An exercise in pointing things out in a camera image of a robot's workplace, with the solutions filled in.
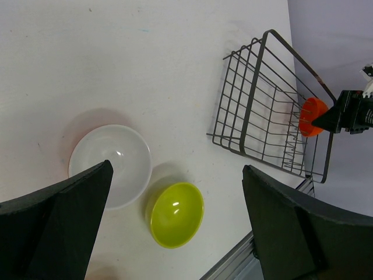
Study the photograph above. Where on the lime green bowl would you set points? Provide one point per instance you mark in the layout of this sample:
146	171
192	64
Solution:
174	214

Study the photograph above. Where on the aluminium frame rail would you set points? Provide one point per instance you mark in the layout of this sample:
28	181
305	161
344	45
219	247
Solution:
233	262

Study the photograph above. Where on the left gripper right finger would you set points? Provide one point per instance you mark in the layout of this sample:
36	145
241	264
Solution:
340	241

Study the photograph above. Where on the white bowl orange outside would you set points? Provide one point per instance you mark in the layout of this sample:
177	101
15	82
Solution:
128	154

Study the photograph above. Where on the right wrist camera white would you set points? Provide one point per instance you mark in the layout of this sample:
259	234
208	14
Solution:
367	73

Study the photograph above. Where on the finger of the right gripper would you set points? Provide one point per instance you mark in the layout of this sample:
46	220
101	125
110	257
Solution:
326	118

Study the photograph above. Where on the dark wire dish rack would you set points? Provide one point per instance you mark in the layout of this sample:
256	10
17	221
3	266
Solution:
263	109

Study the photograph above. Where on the red-orange plastic bowl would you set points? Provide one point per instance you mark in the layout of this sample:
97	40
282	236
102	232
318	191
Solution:
311	110

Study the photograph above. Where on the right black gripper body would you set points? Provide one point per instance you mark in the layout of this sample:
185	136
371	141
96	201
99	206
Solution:
349	105

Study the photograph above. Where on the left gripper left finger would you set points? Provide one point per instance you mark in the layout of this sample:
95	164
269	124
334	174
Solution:
50	233

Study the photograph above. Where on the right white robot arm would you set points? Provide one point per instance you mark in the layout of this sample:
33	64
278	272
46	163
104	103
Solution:
366	113

